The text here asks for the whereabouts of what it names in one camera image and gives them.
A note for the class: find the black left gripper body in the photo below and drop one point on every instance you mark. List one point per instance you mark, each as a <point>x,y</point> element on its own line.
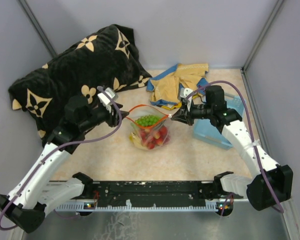
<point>96,117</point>

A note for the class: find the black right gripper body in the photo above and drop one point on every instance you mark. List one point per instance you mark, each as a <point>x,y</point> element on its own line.
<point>202,110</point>

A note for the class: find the green grapes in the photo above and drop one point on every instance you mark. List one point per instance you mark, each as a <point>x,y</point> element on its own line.
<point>147,120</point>

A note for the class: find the yellow banana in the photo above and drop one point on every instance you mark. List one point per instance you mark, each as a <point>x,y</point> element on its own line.
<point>135,140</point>

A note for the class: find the clear zip top bag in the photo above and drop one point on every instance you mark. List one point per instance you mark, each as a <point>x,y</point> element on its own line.
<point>143,110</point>

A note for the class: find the red strawberries bunch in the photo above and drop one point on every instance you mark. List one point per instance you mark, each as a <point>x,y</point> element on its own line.
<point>154,137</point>

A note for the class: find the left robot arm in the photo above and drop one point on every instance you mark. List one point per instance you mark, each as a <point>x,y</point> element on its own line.
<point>26,205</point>

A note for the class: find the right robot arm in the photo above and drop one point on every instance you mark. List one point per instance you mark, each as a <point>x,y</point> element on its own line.
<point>270,183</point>

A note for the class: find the yellow blue cartoon cloth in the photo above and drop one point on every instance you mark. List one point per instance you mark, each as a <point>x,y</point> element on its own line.
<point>165,87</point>

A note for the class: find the black floral pillow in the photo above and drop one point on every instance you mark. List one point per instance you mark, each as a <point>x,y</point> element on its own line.
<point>107,58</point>

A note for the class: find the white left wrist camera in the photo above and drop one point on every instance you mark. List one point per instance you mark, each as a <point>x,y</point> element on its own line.
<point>107,97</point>

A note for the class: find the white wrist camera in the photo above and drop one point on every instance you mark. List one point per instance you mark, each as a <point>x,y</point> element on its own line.
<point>185,97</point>
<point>107,97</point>

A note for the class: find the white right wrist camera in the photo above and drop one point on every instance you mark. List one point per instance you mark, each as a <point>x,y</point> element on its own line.
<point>185,97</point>

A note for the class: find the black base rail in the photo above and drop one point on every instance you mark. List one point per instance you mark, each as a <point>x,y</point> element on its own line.
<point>153,193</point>

